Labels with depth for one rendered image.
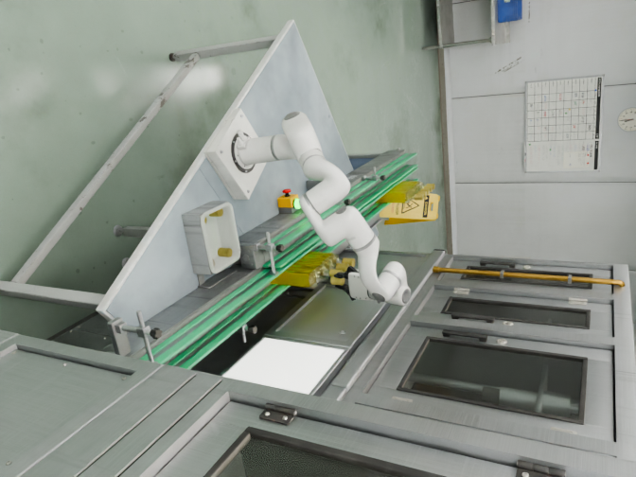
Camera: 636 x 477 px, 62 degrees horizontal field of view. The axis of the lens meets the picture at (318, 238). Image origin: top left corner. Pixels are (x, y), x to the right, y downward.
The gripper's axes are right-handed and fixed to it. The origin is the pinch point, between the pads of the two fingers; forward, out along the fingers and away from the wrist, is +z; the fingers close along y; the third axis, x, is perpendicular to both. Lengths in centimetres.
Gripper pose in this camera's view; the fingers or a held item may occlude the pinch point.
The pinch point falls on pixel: (341, 280)
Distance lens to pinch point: 196.0
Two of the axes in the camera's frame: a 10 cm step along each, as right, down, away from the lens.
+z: -7.4, -1.3, 6.6
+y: -1.1, -9.5, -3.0
